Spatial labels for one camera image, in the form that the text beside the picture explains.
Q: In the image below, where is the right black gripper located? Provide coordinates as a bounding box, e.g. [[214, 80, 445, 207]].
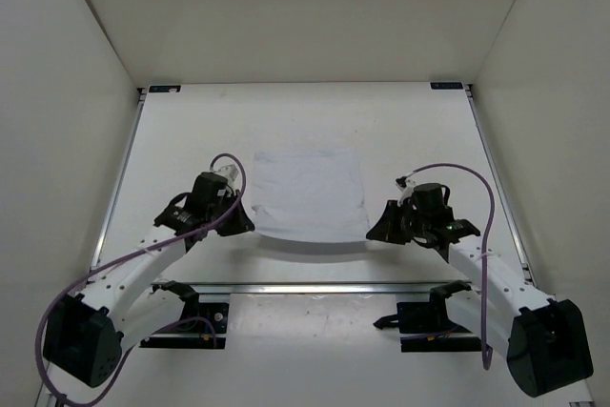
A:
[[367, 200, 430, 245]]

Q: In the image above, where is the white skirt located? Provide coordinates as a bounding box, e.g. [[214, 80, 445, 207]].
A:
[[249, 148, 369, 244]]

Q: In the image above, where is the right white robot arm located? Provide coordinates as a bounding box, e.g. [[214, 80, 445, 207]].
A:
[[366, 176, 594, 397]]

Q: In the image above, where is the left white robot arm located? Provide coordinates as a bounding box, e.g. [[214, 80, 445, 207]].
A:
[[36, 165, 254, 388]]

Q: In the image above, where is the right blue corner label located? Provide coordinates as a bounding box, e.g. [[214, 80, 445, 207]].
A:
[[430, 82, 463, 91]]

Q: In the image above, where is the blue corner label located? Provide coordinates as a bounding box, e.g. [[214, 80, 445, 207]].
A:
[[148, 85, 182, 93], [430, 82, 463, 91]]

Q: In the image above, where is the left blue corner label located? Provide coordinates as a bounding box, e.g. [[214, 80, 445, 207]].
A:
[[148, 85, 182, 93]]

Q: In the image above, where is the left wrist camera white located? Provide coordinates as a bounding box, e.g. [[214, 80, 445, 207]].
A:
[[212, 164, 240, 190]]

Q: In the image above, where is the aluminium front rail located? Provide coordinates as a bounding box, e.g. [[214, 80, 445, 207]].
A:
[[188, 282, 440, 295]]

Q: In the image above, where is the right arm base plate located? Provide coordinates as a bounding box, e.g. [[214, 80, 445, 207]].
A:
[[396, 302, 481, 354]]

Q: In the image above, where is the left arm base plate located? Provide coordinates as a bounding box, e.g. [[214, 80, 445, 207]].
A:
[[139, 295, 230, 350]]

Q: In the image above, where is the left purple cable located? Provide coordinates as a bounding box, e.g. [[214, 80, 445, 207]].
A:
[[36, 153, 247, 407]]

